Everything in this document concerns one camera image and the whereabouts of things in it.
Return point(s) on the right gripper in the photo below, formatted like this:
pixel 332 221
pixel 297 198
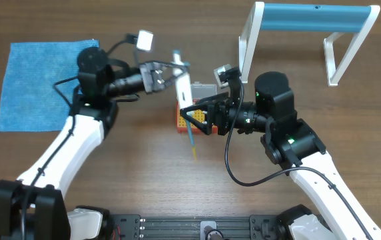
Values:
pixel 218 116

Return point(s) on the white pipette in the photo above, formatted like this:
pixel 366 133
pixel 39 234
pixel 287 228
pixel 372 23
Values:
pixel 184 90

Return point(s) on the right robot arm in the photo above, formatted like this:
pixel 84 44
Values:
pixel 277 103

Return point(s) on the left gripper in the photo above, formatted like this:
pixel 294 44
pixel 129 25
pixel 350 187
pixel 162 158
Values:
pixel 151 78

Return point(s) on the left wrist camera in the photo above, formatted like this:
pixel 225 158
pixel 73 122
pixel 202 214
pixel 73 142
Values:
pixel 145 40

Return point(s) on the blue cloth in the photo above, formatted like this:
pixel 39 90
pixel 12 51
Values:
pixel 37 86

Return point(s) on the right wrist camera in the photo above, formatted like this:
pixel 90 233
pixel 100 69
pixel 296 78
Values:
pixel 223 75

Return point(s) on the white and blue stand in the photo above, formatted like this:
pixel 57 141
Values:
pixel 310 18

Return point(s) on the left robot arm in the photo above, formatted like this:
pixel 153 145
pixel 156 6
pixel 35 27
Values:
pixel 80 136

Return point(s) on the red and yellow tip box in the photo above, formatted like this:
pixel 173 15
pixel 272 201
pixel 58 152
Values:
pixel 198 115

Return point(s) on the mounting rail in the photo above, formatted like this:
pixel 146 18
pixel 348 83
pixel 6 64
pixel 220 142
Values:
pixel 177 228

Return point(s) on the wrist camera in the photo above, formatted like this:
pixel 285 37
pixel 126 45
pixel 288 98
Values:
pixel 223 75
pixel 145 40

